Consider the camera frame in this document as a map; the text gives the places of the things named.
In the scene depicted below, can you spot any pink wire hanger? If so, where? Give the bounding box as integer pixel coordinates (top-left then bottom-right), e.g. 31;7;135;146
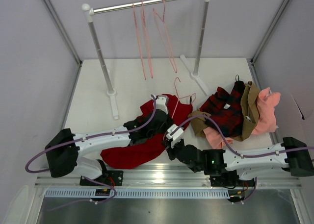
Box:
171;77;197;117
132;2;147;80
153;0;178;73
141;0;154;79

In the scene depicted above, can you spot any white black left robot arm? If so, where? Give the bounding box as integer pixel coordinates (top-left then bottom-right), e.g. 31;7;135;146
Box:
45;109;173;178

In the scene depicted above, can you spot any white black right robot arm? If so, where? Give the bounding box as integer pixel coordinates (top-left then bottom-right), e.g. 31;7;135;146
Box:
162;137;314;186

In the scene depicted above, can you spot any red black plaid skirt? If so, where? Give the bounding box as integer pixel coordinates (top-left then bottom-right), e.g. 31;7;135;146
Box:
199;80;245;138

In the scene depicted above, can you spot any tan brown skirt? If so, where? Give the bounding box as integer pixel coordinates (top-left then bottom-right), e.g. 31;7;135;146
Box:
188;80;260;142

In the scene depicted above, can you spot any pink skirt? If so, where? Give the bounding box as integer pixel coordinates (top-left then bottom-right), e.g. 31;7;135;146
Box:
203;87;281;149

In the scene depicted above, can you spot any silver white clothes rack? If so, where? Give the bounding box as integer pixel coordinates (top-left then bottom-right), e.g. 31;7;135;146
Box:
81;0;210;120

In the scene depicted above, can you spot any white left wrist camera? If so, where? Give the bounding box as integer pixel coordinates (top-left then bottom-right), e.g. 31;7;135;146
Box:
156;95;169;114

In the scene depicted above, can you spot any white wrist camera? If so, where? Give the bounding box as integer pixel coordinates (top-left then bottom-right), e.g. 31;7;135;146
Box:
156;95;169;114
165;124;184;148

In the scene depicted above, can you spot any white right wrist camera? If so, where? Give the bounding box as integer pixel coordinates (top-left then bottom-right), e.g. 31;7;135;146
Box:
165;124;184;148

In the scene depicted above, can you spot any aluminium mounting rail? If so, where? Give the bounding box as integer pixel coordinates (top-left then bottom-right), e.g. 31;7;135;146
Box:
35;163;302;189

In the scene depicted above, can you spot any white slotted cable duct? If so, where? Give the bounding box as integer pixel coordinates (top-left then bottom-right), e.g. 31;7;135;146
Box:
45;188;230;199

